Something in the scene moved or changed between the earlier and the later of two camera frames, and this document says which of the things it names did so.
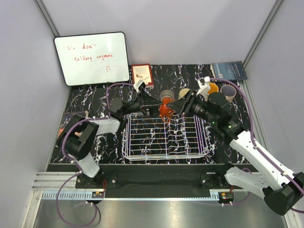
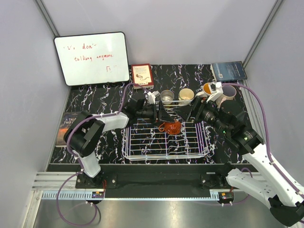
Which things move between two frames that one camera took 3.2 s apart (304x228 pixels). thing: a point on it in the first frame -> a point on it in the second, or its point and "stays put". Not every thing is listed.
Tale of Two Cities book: x=69 y=119 stays put
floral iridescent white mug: x=213 y=88 -> x=207 y=88
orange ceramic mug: x=165 y=111 -> x=173 y=128
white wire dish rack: x=150 y=136 stays put
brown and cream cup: x=167 y=93 stays put
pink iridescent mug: x=229 y=91 stays put
